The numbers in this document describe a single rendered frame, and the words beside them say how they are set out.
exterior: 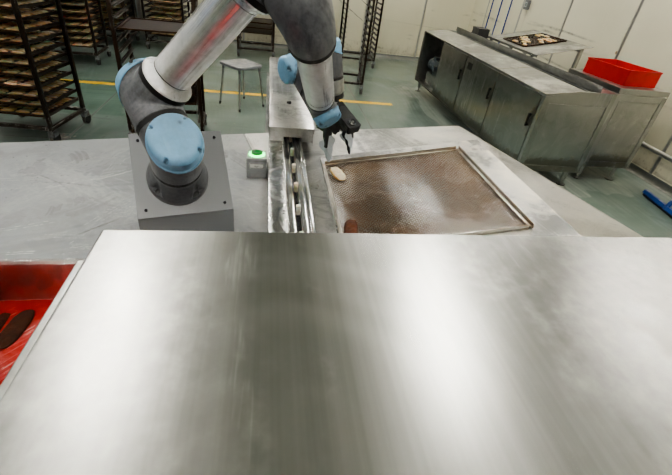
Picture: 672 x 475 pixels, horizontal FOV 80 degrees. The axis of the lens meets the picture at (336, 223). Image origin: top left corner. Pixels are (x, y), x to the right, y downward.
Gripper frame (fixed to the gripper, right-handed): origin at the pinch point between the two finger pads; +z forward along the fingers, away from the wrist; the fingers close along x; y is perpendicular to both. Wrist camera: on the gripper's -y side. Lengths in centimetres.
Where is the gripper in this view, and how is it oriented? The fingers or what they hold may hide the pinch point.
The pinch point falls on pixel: (340, 155)
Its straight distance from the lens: 131.7
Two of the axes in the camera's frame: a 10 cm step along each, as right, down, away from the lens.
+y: -5.9, -4.3, 6.9
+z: 0.7, 8.2, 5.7
